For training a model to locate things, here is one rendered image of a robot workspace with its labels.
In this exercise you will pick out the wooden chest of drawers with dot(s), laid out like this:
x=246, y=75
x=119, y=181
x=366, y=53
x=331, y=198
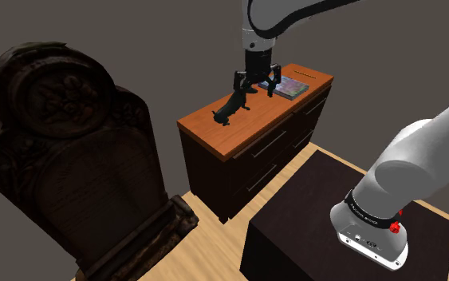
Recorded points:
x=243, y=128

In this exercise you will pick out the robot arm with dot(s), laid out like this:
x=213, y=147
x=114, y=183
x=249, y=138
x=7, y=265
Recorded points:
x=410, y=163

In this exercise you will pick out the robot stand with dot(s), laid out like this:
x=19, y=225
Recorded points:
x=325, y=218

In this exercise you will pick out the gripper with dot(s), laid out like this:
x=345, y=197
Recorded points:
x=258, y=64

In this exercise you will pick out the colourful book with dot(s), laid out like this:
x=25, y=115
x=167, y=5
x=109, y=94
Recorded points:
x=290, y=87

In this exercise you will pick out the black dog figure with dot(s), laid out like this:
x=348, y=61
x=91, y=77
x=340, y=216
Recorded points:
x=230, y=107

